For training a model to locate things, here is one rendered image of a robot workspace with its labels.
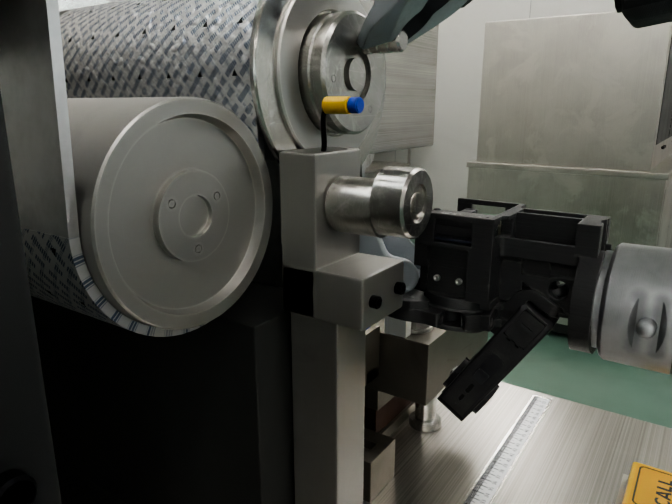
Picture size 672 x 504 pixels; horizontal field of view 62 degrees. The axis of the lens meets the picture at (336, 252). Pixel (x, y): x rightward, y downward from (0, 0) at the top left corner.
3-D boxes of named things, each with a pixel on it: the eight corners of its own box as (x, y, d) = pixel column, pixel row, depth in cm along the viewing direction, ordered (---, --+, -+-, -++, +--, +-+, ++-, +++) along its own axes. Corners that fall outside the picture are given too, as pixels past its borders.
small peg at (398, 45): (396, 45, 33) (401, 23, 33) (356, 48, 35) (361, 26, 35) (406, 56, 34) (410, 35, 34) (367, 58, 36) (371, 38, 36)
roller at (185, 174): (107, 365, 26) (76, 94, 22) (-109, 274, 39) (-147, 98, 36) (276, 294, 35) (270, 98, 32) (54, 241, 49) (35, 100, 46)
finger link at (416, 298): (378, 270, 45) (483, 288, 40) (378, 290, 45) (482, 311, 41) (348, 285, 41) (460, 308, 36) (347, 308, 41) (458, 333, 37)
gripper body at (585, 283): (452, 196, 44) (621, 212, 37) (446, 299, 46) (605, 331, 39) (408, 211, 38) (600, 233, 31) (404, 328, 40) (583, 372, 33)
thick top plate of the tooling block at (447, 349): (426, 406, 50) (428, 344, 48) (141, 315, 71) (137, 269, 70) (487, 345, 62) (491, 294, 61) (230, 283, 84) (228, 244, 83)
